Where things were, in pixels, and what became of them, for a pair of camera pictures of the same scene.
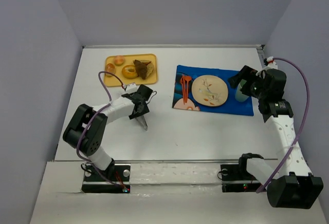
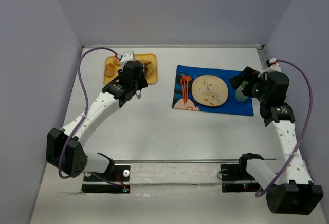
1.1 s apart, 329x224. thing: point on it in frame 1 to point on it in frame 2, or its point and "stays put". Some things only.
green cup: [240, 96] stays put
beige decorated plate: [209, 90] stays put
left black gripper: [139, 110] to [141, 78]
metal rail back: [233, 47] stays put
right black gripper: [245, 79] stays put
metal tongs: [142, 122] to [138, 93]
